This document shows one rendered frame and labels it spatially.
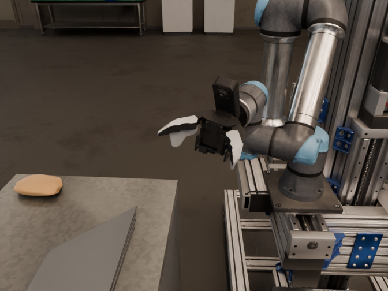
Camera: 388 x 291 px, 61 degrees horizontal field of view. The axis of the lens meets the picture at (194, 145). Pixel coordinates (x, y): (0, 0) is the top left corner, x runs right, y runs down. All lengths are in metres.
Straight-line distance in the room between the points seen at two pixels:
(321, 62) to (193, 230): 1.85
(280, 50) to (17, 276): 0.92
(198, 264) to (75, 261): 1.45
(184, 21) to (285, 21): 8.37
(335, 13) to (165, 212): 0.73
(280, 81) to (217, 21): 8.26
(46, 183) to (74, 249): 0.33
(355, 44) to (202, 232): 1.73
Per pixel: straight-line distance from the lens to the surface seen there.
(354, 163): 1.30
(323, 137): 1.09
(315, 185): 1.16
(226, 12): 9.24
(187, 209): 2.69
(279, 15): 0.98
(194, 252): 2.36
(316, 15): 0.95
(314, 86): 0.86
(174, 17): 9.30
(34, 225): 1.11
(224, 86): 0.62
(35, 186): 1.21
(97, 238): 0.97
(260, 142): 0.82
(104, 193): 1.16
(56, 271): 0.92
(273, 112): 1.07
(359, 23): 1.19
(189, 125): 0.63
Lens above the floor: 1.73
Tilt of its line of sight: 29 degrees down
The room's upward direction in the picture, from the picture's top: straight up
